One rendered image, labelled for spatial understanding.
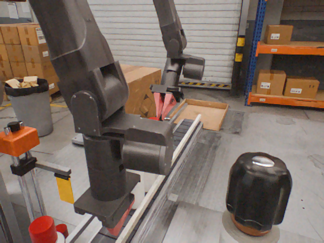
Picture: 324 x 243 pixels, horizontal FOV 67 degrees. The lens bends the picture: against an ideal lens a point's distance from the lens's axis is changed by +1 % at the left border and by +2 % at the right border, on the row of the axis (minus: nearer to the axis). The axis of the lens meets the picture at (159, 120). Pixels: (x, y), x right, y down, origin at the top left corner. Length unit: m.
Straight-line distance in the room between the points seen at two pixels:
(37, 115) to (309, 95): 3.65
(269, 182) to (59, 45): 0.30
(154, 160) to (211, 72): 4.35
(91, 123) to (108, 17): 4.77
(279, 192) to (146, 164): 0.17
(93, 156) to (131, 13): 4.56
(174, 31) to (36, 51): 3.44
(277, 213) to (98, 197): 0.25
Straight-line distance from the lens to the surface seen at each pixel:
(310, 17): 4.76
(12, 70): 4.48
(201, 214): 0.69
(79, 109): 0.31
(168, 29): 0.77
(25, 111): 3.06
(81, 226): 0.57
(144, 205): 0.66
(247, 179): 0.35
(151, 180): 0.71
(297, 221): 0.83
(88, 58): 0.29
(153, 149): 0.31
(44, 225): 0.42
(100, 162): 0.35
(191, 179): 0.88
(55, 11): 0.32
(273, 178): 0.35
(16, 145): 0.42
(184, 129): 1.09
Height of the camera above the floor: 1.37
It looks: 25 degrees down
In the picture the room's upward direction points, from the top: straight up
